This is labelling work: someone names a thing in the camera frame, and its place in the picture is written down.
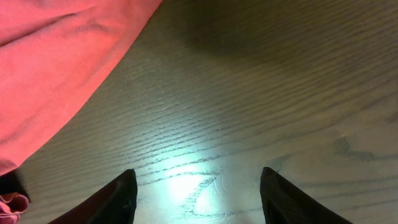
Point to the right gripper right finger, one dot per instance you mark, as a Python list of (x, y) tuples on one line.
[(284, 203)]

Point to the red printed t-shirt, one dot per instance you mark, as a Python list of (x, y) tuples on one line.
[(54, 55)]

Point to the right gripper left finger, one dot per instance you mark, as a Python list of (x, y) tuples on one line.
[(115, 203)]

